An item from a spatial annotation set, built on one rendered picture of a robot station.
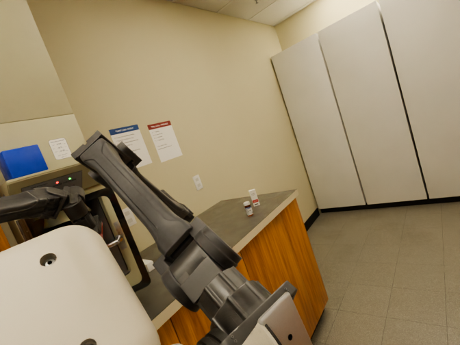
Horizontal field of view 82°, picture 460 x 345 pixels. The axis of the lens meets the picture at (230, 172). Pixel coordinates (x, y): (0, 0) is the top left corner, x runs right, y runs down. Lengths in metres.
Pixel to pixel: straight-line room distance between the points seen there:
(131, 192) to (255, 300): 0.29
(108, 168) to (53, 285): 0.36
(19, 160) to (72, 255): 0.83
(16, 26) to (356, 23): 2.92
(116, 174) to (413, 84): 3.07
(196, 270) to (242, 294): 0.08
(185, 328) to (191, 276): 0.76
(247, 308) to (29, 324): 0.21
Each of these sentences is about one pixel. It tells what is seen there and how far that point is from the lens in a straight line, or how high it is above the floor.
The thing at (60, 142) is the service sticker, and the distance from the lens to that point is 1.22.
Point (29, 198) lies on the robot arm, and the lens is 0.87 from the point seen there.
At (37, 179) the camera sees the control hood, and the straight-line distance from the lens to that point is 1.06.
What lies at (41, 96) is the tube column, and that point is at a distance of 1.27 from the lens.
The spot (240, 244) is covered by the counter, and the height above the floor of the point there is 0.93.
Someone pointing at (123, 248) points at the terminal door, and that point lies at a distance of 1.08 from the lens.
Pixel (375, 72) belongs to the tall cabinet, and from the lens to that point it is 3.35.
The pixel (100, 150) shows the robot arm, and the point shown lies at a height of 1.47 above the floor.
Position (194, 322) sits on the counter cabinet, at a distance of 1.17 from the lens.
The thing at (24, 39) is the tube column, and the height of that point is 2.01.
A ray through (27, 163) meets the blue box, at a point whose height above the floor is 1.54.
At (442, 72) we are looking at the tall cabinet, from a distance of 3.31.
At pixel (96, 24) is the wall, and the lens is 2.11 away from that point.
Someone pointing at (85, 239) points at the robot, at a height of 1.37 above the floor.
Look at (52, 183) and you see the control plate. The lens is 1.10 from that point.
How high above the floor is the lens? 1.41
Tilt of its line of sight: 7 degrees down
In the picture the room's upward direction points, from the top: 20 degrees counter-clockwise
